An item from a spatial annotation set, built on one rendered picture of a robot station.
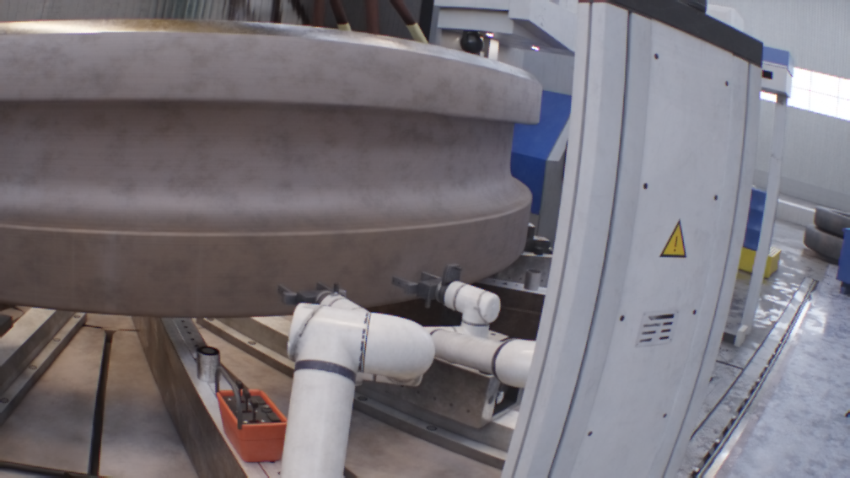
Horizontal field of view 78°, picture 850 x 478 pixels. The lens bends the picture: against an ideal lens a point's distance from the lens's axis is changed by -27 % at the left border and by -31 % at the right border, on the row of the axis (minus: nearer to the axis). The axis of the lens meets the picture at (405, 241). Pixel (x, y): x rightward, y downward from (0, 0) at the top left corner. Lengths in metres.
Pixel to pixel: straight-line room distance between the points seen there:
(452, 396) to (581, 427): 1.70
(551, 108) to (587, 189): 7.15
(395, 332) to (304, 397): 0.21
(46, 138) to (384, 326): 1.34
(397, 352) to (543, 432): 0.53
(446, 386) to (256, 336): 1.13
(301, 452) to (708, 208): 0.81
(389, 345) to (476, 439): 1.40
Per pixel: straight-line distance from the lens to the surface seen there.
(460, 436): 2.70
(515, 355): 1.67
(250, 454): 1.69
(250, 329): 3.40
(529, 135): 7.72
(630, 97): 0.80
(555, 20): 5.79
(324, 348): 1.31
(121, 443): 2.46
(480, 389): 2.49
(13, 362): 2.81
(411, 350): 1.33
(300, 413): 1.28
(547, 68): 8.18
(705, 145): 0.91
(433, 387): 2.61
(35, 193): 2.23
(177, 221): 2.15
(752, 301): 6.34
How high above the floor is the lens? 1.59
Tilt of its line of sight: 12 degrees down
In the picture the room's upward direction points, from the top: 7 degrees clockwise
